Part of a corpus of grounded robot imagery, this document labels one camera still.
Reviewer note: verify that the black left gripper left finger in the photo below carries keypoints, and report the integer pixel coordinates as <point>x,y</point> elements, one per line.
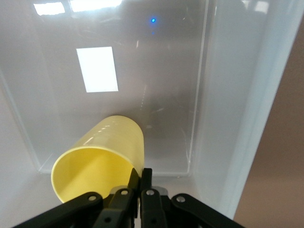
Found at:
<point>114,209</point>

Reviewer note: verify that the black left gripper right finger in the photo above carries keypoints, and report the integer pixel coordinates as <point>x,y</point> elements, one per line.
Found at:
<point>152,209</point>

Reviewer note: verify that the yellow plastic cup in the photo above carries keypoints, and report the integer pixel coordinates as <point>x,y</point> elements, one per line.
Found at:
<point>104,152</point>

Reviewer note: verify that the clear plastic bin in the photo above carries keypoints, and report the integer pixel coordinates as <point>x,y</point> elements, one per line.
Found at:
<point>225,95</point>

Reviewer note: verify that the brown table cover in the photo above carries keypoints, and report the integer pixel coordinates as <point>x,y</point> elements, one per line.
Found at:
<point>280,154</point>

